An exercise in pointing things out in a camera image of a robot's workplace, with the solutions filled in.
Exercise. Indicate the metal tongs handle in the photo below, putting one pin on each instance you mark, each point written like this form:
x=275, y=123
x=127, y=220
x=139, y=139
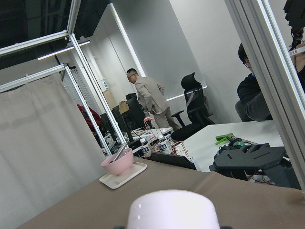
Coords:
x=119, y=152

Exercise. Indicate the man in beige suit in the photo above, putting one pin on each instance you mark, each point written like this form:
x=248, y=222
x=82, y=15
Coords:
x=151, y=97

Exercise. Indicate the aluminium frame post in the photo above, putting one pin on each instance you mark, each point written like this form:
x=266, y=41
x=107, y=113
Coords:
x=276, y=74

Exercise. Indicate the black headset device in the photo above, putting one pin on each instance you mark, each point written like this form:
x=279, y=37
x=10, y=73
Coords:
x=237, y=161

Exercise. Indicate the white fabric curtain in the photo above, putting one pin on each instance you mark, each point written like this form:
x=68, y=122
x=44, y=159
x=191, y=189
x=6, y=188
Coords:
x=47, y=151

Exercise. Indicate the cream tray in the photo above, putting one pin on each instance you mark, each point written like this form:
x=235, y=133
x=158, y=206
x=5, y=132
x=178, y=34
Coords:
x=116, y=181

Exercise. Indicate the small bottle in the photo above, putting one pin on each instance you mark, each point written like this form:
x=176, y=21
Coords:
x=145, y=147
x=170, y=141
x=162, y=144

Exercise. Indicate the copper wire bottle rack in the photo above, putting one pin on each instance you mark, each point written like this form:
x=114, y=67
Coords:
x=178, y=147

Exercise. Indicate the pink cup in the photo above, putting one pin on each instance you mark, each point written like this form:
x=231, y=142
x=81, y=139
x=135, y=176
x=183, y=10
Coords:
x=172, y=209

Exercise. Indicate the pink bowl of ice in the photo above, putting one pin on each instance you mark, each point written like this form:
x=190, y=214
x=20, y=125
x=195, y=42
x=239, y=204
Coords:
x=121, y=165

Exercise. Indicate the person in blue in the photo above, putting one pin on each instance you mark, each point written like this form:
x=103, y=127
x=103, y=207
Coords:
x=249, y=91

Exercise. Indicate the green clamp tool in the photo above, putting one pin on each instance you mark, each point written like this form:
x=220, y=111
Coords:
x=223, y=138

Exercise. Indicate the black office chair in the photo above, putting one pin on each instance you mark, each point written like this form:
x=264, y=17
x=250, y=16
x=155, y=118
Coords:
x=197, y=109

